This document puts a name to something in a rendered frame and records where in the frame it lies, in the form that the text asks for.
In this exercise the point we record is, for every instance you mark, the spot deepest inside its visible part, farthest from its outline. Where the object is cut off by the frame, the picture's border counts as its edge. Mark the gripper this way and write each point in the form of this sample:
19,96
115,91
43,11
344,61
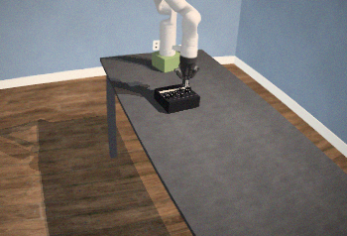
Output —
186,66

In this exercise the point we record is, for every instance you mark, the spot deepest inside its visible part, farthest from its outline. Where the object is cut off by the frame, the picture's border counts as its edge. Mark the black lighting desk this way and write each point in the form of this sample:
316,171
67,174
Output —
176,98

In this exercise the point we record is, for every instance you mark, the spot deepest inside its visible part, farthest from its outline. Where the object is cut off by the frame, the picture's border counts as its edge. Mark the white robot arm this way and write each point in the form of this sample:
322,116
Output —
190,20

